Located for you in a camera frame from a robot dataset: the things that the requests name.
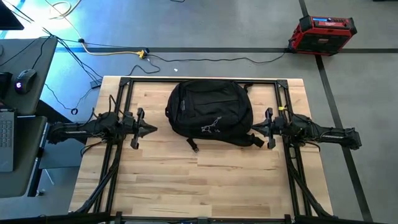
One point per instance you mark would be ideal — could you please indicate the black desk device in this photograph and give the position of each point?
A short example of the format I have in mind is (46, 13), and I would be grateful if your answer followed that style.
(4, 85)

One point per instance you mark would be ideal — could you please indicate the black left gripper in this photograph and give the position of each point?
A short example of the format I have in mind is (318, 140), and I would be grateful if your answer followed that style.
(135, 130)

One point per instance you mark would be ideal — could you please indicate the red black jobsite radio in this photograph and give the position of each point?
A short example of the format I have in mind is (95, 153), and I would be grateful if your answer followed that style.
(320, 40)

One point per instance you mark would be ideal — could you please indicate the grey desk foot plate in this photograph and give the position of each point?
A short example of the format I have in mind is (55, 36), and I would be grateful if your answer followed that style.
(62, 155)

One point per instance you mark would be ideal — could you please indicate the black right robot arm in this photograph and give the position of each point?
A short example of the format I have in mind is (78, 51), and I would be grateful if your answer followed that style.
(323, 133)

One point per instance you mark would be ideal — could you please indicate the dark grey desk top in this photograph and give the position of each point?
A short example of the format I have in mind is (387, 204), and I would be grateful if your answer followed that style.
(37, 77)
(28, 149)

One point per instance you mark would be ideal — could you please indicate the black metal table frame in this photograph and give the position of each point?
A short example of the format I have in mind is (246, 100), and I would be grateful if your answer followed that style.
(140, 80)

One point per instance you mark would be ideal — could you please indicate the black fabric backpack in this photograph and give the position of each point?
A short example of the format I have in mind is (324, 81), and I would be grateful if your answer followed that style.
(211, 109)

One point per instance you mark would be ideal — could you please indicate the grey laptop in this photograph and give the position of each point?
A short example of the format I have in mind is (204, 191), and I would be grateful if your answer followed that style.
(7, 140)

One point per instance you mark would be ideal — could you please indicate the black monitor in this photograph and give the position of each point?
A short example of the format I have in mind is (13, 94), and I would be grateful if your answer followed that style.
(7, 18)

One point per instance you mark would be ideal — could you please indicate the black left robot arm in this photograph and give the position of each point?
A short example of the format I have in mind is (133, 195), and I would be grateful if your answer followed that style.
(81, 129)

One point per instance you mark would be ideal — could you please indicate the black desk leg beam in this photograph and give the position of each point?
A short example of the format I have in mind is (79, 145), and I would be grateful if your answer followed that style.
(49, 110)

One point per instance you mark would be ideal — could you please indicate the small yellow tag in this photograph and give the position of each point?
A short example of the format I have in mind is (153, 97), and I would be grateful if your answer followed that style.
(282, 108)

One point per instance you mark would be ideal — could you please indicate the small grey desk foot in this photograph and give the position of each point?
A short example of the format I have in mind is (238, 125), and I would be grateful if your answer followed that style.
(40, 192)

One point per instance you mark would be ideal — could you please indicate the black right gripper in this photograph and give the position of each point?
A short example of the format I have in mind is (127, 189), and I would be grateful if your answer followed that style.
(275, 127)

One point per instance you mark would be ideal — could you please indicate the black power adapter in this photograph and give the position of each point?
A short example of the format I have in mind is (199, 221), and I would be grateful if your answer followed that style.
(95, 84)

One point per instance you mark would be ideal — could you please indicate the black computer mouse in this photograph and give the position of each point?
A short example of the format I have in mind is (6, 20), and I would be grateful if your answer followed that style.
(25, 81)

